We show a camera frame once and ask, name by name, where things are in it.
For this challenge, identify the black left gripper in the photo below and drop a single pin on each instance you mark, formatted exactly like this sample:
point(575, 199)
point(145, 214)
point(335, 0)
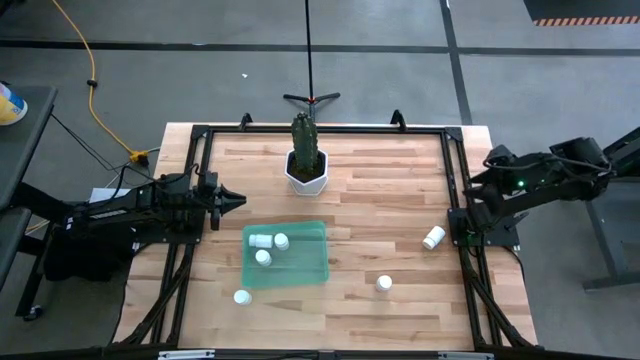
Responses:
point(215, 210)

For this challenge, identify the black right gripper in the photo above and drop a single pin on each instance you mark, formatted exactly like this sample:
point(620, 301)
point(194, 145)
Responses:
point(487, 192)

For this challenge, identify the white pill bottle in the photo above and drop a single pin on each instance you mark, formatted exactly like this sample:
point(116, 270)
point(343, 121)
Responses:
point(434, 237)
point(260, 241)
point(263, 257)
point(384, 283)
point(242, 297)
point(281, 241)

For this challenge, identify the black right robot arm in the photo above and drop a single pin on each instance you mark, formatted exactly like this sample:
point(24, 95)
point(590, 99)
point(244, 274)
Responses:
point(550, 187)

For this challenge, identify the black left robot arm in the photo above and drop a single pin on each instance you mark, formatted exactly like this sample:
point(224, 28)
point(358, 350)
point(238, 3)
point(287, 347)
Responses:
point(125, 202)

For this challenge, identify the teal translucent plastic basket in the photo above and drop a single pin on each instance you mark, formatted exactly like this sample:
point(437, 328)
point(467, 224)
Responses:
point(295, 270)

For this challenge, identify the white hexagonal plant pot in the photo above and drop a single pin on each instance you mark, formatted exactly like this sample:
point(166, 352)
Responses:
point(307, 189)

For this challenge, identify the green cactus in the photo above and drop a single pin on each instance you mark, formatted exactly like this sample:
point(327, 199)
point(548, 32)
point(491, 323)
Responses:
point(305, 145)

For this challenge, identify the black tripod stand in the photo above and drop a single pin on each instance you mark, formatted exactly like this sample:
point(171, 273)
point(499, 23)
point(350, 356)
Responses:
point(311, 100)

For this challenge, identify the white paper sheet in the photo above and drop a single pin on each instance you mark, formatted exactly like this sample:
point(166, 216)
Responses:
point(100, 195)

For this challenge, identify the black metal cart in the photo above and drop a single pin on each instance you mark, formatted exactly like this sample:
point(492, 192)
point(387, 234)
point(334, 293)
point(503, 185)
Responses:
point(610, 281)

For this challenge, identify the black fabric cover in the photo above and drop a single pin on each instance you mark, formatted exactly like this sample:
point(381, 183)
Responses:
point(85, 260)

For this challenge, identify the black mat with hazard stripe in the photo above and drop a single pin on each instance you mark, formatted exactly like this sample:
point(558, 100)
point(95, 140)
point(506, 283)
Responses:
point(580, 7)

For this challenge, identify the dark grey side table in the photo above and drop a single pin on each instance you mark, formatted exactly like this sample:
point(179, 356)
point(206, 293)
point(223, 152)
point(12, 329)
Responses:
point(30, 150)

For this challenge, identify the black caster wheel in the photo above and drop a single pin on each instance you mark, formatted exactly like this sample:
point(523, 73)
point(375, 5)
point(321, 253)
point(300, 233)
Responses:
point(32, 312)

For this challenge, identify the yellow blue white container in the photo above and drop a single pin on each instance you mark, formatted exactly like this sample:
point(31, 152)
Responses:
point(10, 107)

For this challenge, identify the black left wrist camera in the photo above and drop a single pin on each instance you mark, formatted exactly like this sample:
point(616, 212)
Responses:
point(208, 181)

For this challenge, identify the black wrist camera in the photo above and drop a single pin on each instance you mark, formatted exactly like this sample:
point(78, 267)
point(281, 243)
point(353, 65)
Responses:
point(500, 159)
point(208, 181)

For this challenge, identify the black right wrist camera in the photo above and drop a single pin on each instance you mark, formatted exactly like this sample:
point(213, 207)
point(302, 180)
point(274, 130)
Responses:
point(500, 159)

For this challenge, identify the black metal table frame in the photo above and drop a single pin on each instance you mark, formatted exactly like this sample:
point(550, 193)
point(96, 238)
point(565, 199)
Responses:
point(350, 130)

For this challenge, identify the silver metal bracket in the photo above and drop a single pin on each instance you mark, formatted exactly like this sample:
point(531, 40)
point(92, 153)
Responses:
point(465, 356)
point(185, 355)

